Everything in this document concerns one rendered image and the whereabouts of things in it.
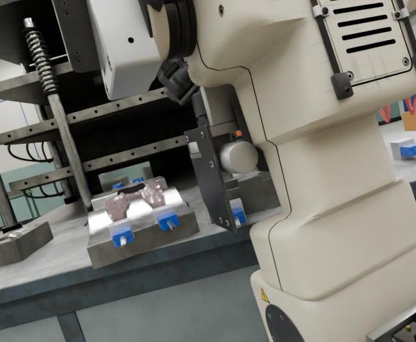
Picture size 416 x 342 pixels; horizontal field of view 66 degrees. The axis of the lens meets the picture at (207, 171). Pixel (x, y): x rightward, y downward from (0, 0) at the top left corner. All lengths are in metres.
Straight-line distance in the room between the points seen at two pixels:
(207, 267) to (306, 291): 0.47
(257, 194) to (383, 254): 0.42
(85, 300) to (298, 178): 0.70
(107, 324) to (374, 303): 0.69
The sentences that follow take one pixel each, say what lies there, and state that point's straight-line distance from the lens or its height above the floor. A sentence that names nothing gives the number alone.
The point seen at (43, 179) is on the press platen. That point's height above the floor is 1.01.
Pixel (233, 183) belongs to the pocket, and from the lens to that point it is 0.86.
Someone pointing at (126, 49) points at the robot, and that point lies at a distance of 0.34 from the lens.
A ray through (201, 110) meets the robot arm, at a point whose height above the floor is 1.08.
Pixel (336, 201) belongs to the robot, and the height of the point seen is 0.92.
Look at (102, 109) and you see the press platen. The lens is 1.70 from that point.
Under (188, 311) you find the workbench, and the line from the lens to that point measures 0.92.
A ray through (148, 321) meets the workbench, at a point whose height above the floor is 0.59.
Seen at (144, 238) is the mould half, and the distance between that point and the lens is 0.78.
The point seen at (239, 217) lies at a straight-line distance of 0.73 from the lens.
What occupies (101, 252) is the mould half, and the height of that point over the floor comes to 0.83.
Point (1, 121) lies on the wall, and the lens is 8.67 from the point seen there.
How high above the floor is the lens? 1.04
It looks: 7 degrees down
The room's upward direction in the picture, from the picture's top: 15 degrees counter-clockwise
